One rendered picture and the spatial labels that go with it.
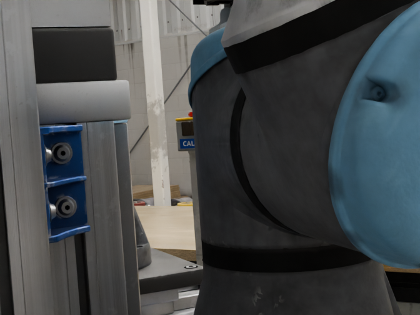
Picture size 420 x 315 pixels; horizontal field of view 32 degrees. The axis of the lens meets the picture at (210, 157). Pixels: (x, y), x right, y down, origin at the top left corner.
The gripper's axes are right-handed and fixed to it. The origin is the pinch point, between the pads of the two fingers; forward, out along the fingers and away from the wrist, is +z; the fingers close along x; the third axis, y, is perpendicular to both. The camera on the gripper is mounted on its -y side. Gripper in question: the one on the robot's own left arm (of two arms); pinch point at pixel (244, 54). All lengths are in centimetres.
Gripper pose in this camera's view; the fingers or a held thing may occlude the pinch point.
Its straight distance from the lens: 123.2
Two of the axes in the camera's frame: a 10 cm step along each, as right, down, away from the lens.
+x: 4.2, 0.2, -9.1
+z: 0.7, 10.0, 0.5
